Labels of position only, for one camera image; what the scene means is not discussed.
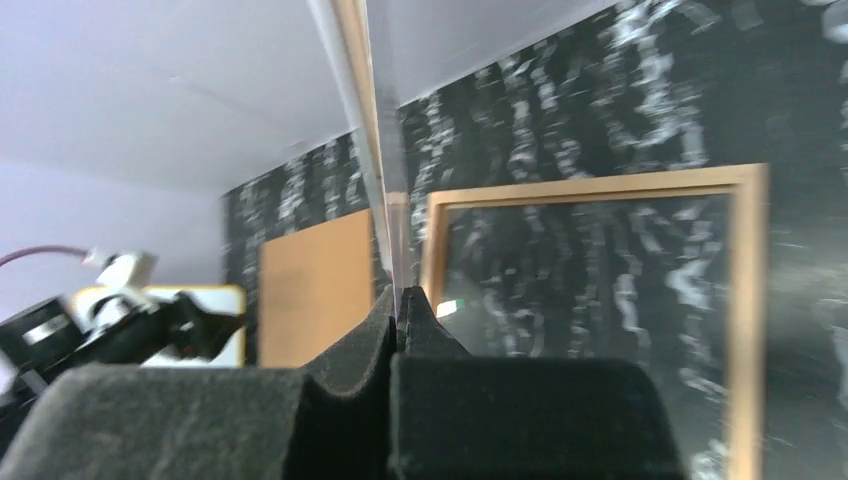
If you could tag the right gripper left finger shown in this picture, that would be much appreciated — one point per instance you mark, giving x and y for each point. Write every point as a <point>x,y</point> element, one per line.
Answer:
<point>325,420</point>

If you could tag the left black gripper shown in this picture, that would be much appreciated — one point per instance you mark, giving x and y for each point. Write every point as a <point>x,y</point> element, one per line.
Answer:
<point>43,341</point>

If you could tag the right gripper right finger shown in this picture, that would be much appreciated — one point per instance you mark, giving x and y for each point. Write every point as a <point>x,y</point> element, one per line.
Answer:
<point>458,416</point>

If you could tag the brown cardboard backing board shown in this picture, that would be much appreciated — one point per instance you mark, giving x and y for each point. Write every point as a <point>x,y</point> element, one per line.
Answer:
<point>315,286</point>

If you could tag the wooden picture frame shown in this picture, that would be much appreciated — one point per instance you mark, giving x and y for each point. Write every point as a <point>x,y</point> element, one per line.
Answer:
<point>747,186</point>

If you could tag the plant photo print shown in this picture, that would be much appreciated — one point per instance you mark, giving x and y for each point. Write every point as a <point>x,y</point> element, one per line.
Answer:
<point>356,36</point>

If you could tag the whiteboard with red writing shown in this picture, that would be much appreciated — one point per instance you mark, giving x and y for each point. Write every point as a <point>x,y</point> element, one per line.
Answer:
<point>222,302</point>

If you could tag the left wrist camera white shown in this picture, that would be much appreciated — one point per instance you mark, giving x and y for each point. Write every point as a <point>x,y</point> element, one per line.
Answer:
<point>125,274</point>

